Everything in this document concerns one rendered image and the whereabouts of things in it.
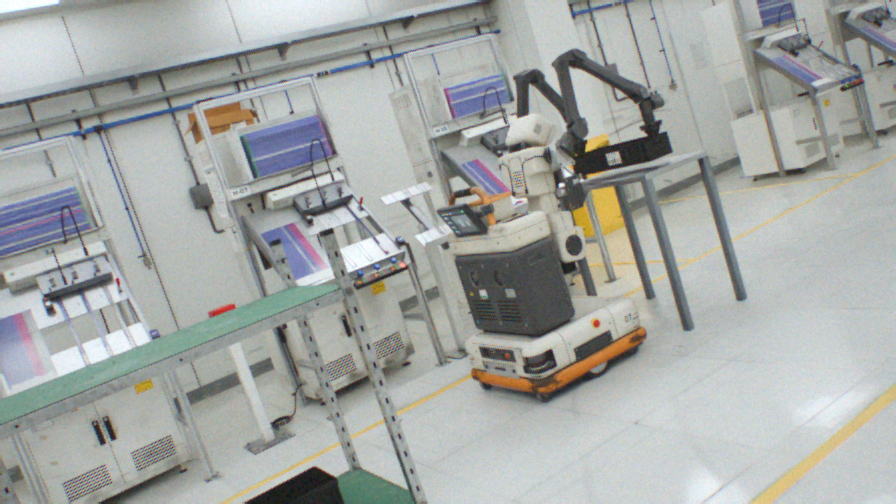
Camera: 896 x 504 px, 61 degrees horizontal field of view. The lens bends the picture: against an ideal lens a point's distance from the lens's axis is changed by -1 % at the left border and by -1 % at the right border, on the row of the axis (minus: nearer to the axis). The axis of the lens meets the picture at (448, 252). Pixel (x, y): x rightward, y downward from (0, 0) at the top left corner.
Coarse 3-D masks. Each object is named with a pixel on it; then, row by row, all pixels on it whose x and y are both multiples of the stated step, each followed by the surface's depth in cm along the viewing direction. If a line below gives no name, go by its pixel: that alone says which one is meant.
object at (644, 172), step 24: (624, 168) 423; (648, 168) 383; (672, 168) 370; (624, 192) 441; (648, 192) 362; (624, 216) 443; (720, 216) 384; (720, 240) 389; (672, 264) 367; (648, 288) 447; (672, 288) 371; (744, 288) 391
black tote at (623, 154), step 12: (624, 144) 405; (636, 144) 374; (648, 144) 371; (660, 144) 375; (576, 156) 415; (588, 156) 406; (600, 156) 399; (612, 156) 391; (624, 156) 384; (636, 156) 377; (648, 156) 371; (660, 156) 375; (576, 168) 418; (588, 168) 410; (600, 168) 402; (612, 168) 394
